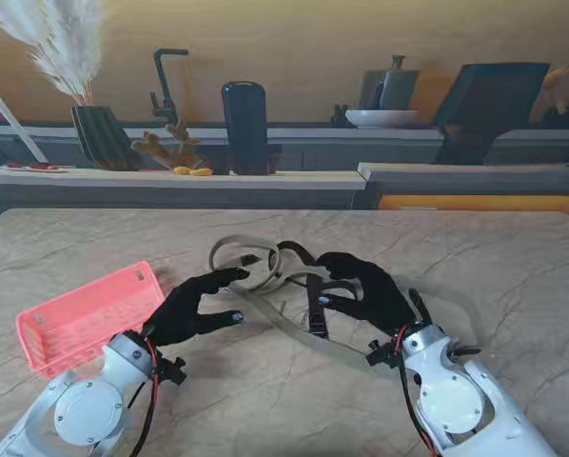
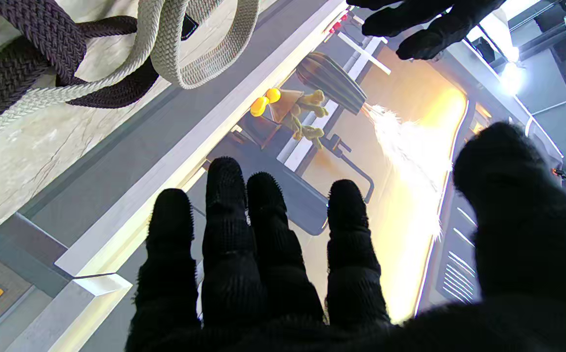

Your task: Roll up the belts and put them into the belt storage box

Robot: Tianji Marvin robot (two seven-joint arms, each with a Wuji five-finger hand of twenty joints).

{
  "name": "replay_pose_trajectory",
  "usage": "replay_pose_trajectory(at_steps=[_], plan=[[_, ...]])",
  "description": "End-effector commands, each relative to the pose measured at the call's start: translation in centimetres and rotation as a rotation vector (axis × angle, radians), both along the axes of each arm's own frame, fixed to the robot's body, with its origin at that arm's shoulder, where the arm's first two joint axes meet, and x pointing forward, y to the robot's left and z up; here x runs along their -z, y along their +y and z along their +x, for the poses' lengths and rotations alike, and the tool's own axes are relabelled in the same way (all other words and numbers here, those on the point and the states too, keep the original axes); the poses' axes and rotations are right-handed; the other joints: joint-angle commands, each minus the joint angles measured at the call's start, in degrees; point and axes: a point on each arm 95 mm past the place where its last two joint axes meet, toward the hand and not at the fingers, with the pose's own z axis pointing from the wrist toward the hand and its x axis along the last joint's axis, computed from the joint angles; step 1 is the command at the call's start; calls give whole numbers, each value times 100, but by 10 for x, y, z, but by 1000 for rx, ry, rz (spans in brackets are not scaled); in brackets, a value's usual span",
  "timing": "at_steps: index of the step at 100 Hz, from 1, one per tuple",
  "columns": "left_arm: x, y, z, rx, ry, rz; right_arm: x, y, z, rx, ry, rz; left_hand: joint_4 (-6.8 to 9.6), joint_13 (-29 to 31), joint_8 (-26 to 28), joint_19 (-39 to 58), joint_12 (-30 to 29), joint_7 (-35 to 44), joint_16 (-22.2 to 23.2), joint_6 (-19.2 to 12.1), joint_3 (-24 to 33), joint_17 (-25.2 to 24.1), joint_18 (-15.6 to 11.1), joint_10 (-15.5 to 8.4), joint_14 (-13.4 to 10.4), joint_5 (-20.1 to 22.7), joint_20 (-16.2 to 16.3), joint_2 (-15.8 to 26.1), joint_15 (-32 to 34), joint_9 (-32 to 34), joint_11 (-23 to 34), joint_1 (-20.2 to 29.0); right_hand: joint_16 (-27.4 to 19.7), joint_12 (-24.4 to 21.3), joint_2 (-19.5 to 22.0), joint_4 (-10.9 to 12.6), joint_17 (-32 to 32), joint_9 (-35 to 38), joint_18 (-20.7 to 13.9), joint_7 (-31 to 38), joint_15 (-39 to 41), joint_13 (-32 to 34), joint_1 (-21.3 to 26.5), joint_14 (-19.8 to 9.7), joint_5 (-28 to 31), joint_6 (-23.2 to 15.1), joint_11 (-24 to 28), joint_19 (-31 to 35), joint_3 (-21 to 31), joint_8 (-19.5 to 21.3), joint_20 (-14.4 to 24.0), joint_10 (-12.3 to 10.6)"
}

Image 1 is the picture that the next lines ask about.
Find grey counter with orange light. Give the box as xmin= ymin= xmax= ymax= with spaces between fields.
xmin=357 ymin=161 xmax=569 ymax=211

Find dark slanted board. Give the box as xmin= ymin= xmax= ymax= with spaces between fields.
xmin=429 ymin=61 xmax=551 ymax=167

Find left arm red black cables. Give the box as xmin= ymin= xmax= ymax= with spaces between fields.
xmin=125 ymin=332 xmax=165 ymax=457

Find white leaning slat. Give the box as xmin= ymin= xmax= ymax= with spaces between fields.
xmin=0 ymin=96 xmax=50 ymax=164

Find white shallow bowl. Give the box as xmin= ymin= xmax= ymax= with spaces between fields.
xmin=344 ymin=109 xmax=420 ymax=129

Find arm red black cables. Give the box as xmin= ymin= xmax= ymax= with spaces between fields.
xmin=392 ymin=326 xmax=438 ymax=457
xmin=125 ymin=332 xmax=165 ymax=457

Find grey back cabinet counter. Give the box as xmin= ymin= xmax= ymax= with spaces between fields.
xmin=0 ymin=121 xmax=569 ymax=171

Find small black bottles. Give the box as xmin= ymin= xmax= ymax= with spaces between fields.
xmin=330 ymin=103 xmax=351 ymax=129

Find white pampas grass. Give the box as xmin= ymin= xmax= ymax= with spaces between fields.
xmin=0 ymin=0 xmax=109 ymax=107

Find long beige woven belt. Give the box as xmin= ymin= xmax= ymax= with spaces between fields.
xmin=286 ymin=267 xmax=481 ymax=358

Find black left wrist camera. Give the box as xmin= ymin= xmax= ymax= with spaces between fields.
xmin=158 ymin=356 xmax=188 ymax=387

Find dark ribbed vase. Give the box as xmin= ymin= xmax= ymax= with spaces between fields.
xmin=69 ymin=105 xmax=143 ymax=171

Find black kitchen faucet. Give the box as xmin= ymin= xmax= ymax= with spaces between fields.
xmin=149 ymin=48 xmax=190 ymax=126

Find right arm red black cables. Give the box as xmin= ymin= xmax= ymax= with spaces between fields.
xmin=392 ymin=326 xmax=438 ymax=457

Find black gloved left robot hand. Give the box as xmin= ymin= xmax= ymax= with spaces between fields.
xmin=141 ymin=267 xmax=252 ymax=348

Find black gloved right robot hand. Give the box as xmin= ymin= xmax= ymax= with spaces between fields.
xmin=315 ymin=251 xmax=419 ymax=342

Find grey jug with lid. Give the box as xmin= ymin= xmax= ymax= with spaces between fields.
xmin=359 ymin=54 xmax=421 ymax=111

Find plate with red slices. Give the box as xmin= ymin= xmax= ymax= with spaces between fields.
xmin=0 ymin=162 xmax=70 ymax=173

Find yellow wooden utensil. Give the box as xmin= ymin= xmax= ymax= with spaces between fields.
xmin=540 ymin=64 xmax=569 ymax=115

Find black leather belt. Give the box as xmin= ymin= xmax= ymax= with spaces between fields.
xmin=277 ymin=240 xmax=362 ymax=342

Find cactus plant in bowl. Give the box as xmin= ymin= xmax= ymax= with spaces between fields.
xmin=130 ymin=117 xmax=203 ymax=170

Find pink plastic storage basket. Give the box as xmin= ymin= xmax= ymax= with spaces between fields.
xmin=15 ymin=260 xmax=167 ymax=381

